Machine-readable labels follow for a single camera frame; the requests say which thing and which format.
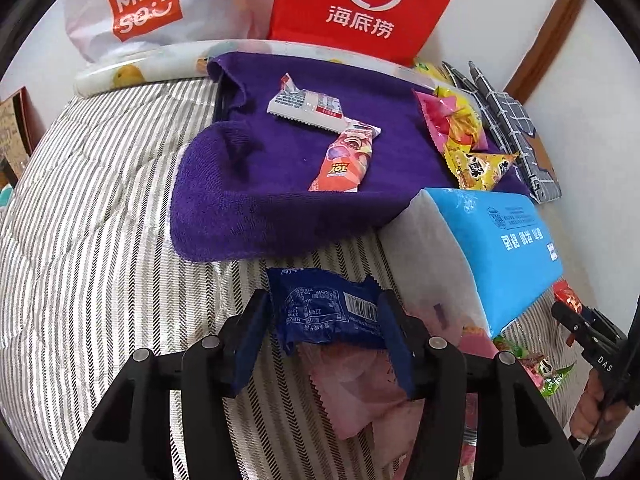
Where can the fruit printed paper roll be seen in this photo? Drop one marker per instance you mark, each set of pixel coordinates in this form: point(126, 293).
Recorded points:
point(150, 67)

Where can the brown wooden door frame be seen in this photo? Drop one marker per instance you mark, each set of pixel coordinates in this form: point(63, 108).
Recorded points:
point(545, 40)

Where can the pale pink snack packet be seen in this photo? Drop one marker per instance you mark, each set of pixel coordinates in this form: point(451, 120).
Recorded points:
point(360, 395)

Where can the yellow snack bag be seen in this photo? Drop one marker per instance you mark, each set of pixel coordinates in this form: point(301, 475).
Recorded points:
point(430, 71)

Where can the grey checked cloth with star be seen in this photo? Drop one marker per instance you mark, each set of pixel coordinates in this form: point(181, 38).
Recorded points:
point(510, 115)

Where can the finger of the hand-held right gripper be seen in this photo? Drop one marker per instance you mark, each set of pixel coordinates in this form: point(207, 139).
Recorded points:
point(575, 325)
point(602, 322)

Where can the cartoon printed red snack packet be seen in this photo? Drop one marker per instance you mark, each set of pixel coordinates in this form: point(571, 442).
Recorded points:
point(345, 157)

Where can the dark blue snack packet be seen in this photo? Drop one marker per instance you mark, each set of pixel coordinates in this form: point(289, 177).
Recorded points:
point(320, 310)

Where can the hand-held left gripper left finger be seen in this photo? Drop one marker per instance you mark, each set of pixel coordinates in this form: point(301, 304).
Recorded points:
point(250, 350)

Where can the purple towel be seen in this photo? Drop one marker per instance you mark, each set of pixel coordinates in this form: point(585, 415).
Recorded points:
point(260, 200)

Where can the patterned notebook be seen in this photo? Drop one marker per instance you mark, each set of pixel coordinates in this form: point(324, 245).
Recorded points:
point(17, 130)

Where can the blue tissue pack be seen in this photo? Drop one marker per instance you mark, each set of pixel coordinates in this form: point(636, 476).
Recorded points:
point(505, 240)

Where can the person's right hand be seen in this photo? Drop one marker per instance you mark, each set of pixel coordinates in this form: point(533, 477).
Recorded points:
point(587, 410)

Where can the yellow brown printed snack packet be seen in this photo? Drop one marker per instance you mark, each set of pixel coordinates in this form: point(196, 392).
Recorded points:
point(477, 167)

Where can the striped grey bed quilt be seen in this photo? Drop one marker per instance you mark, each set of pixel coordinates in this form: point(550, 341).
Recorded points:
point(100, 240)

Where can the white and red snack packet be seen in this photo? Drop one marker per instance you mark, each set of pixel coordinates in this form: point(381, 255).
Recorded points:
point(305, 107)

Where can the green snack packet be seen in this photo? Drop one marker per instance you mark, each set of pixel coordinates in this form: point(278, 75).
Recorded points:
point(545, 375)

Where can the white plastic shopping bag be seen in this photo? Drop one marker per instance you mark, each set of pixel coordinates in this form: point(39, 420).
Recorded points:
point(200, 0)

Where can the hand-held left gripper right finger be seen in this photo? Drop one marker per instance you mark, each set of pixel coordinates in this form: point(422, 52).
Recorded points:
point(395, 342)

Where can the pink candy packet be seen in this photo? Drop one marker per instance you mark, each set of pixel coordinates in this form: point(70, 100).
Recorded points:
point(435, 115)

